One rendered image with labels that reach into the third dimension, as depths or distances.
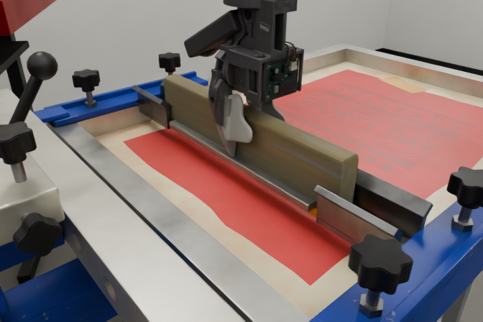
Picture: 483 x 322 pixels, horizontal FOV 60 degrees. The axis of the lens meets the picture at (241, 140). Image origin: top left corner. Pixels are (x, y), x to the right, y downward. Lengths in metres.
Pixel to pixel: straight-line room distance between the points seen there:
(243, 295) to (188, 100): 0.34
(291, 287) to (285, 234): 0.08
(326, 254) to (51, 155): 0.33
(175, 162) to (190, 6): 2.32
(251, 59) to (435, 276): 0.28
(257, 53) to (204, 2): 2.50
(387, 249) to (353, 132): 0.43
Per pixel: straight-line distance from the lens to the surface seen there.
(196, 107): 0.62
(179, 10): 2.87
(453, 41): 4.46
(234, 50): 0.49
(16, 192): 0.40
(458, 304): 1.53
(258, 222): 0.52
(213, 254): 0.42
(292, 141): 0.48
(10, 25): 1.30
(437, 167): 0.69
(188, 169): 0.62
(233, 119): 0.53
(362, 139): 0.73
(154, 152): 0.68
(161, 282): 0.33
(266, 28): 0.47
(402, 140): 0.75
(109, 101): 0.77
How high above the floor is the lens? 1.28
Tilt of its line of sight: 27 degrees down
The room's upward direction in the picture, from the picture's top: straight up
